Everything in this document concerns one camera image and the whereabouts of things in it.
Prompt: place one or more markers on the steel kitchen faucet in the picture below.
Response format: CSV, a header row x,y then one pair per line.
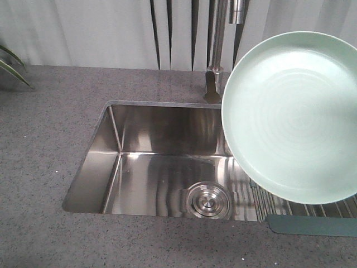
x,y
235,12

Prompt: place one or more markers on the green wire dish rack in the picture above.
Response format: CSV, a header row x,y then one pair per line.
x,y
285,217

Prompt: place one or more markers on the white pleated curtain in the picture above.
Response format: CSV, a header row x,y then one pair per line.
x,y
167,35

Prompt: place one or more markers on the stainless steel sink basin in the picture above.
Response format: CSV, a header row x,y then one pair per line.
x,y
143,156

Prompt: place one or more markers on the round steel sink drain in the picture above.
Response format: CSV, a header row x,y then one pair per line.
x,y
208,200

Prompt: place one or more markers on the green plant leaves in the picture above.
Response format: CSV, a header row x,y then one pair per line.
x,y
9,69

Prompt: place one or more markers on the light green round plate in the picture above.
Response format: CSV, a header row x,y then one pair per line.
x,y
289,116

